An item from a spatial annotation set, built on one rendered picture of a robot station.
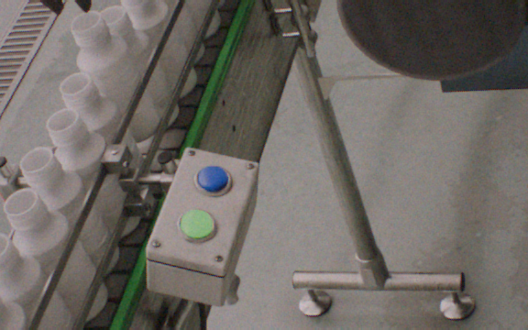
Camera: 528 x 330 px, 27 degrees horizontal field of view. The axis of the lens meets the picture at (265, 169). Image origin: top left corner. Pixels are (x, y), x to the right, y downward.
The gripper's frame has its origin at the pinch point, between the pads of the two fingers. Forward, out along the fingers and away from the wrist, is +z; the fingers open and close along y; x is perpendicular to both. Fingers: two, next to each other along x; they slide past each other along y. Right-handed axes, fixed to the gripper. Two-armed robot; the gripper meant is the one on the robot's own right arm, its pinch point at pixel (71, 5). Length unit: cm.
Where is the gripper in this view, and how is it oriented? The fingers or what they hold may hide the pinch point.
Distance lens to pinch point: 124.5
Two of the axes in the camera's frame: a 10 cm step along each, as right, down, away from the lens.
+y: -9.4, 0.1, 3.5
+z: 2.6, 6.9, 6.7
